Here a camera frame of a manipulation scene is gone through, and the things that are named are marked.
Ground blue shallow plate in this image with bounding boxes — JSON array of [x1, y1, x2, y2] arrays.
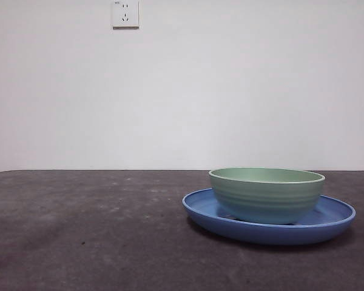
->
[[181, 187, 357, 246]]

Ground green ribbed bowl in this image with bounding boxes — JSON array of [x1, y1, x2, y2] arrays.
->
[[207, 167, 326, 224]]

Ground white wall socket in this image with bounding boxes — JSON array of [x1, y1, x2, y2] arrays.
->
[[112, 0, 140, 30]]

